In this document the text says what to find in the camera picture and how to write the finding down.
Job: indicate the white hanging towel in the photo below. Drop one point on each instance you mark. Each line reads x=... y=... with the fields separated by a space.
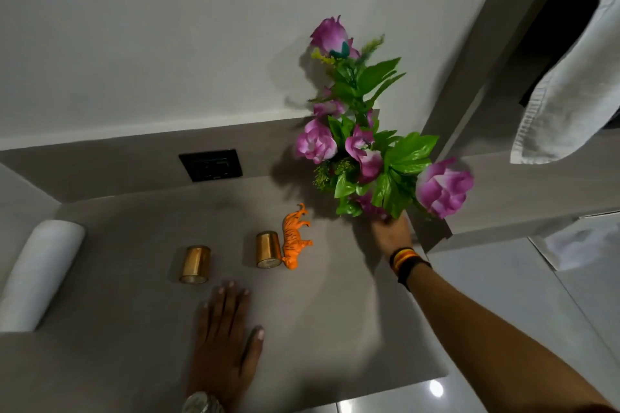
x=574 y=88

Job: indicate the person's left thumb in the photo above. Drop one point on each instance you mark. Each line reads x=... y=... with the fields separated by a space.
x=255 y=347

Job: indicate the person's left middle finger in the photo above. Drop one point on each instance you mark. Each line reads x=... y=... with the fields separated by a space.
x=232 y=306

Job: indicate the red yellow striped wristband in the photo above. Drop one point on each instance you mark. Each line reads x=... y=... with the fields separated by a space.
x=403 y=258

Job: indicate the silver wristwatch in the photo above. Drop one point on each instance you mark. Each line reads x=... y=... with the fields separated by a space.
x=201 y=403

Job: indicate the artificial purple flower bouquet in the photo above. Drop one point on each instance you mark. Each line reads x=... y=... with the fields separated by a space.
x=365 y=156

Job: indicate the orange toy tiger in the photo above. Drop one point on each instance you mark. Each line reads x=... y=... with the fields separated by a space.
x=293 y=239

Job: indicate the person's left hand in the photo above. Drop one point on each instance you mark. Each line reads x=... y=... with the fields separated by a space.
x=220 y=354

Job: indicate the gold metal cup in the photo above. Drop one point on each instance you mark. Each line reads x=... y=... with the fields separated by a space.
x=268 y=249
x=195 y=264

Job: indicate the white paper roll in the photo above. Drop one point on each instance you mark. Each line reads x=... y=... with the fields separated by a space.
x=36 y=274

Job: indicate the person's right forearm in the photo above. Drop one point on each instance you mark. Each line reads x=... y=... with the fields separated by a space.
x=489 y=345

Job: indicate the black wristband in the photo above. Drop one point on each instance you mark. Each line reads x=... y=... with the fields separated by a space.
x=412 y=271

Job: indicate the black wall socket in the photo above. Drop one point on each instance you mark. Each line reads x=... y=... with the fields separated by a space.
x=210 y=165

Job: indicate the person's right hand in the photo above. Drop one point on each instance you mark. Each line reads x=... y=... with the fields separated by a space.
x=393 y=236

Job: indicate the person's left little finger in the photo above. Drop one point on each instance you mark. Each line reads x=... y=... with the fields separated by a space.
x=208 y=320

